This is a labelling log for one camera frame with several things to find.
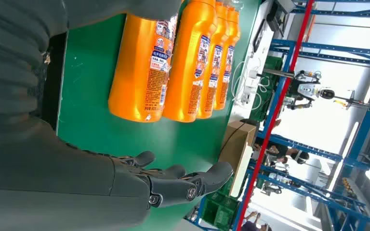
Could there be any green work table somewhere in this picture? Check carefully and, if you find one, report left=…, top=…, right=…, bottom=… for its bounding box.
left=41, top=0, right=262, bottom=231

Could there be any brown cardboard box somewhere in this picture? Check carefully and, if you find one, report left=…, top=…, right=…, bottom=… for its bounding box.
left=218, top=119, right=258, bottom=174

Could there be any black cable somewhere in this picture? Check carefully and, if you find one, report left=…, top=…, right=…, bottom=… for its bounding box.
left=219, top=122, right=248, bottom=154

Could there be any black smartphone round camera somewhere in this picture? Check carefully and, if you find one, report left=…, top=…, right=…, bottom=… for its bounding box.
left=252, top=18, right=268, bottom=53

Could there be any green plastic crate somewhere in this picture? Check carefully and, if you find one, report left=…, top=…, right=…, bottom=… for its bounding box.
left=254, top=55, right=284, bottom=122
left=201, top=177, right=241, bottom=231

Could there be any person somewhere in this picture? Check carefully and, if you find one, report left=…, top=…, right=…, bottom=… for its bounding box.
left=241, top=211, right=272, bottom=231
left=255, top=118, right=310, bottom=167

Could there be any white table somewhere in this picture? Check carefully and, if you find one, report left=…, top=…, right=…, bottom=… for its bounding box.
left=228, top=0, right=296, bottom=123

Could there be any white coiled cable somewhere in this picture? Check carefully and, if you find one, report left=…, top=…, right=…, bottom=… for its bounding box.
left=230, top=60, right=271, bottom=111

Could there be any white power strip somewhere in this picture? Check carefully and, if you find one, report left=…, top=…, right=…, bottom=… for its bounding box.
left=242, top=68, right=259, bottom=104

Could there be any white and black humanoid robot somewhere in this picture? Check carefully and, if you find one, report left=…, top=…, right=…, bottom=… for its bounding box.
left=285, top=69, right=336, bottom=111

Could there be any red metal post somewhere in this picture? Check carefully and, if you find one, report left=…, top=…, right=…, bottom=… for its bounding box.
left=235, top=0, right=316, bottom=231

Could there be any blue metal shelving rack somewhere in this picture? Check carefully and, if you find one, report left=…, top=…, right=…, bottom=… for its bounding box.
left=185, top=0, right=370, bottom=231

